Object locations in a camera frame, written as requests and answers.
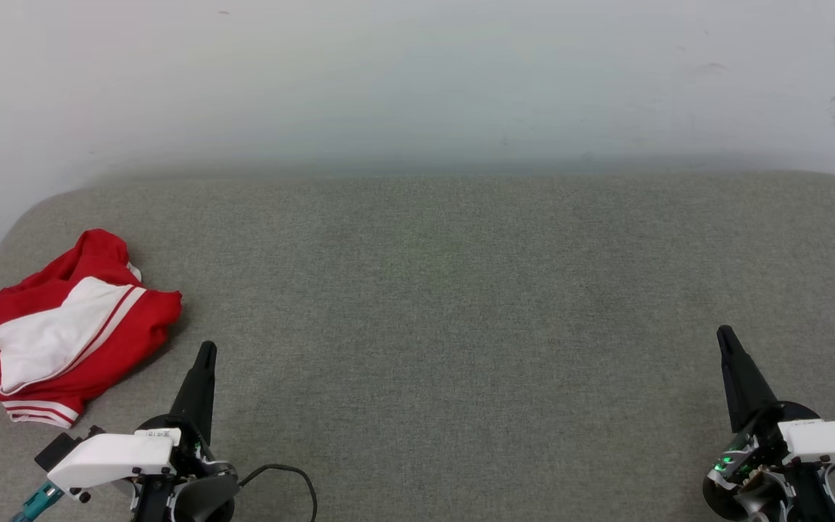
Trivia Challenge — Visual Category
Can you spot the teal left camera connector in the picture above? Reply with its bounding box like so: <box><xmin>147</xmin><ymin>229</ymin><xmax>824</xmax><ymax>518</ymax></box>
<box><xmin>10</xmin><ymin>481</ymin><xmax>65</xmax><ymax>522</ymax></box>

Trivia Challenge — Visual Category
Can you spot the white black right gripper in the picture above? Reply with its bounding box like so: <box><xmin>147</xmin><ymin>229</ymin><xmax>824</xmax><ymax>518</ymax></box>
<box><xmin>702</xmin><ymin>325</ymin><xmax>835</xmax><ymax>522</ymax></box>

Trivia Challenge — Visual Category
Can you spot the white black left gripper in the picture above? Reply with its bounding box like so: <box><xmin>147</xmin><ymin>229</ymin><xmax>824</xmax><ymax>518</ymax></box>
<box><xmin>46</xmin><ymin>341</ymin><xmax>219</xmax><ymax>522</ymax></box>

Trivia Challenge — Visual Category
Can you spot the grey fabric sofa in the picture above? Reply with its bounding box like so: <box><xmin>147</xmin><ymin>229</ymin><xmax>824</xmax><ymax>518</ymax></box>
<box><xmin>0</xmin><ymin>170</ymin><xmax>835</xmax><ymax>522</ymax></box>

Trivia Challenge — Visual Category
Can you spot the black left camera cable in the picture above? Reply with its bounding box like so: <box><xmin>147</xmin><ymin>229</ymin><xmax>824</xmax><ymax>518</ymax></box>
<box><xmin>238</xmin><ymin>464</ymin><xmax>318</xmax><ymax>522</ymax></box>

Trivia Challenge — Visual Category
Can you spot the red white basketball jersey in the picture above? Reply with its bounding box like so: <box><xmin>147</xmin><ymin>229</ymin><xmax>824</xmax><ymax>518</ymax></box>
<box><xmin>0</xmin><ymin>229</ymin><xmax>183</xmax><ymax>429</ymax></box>

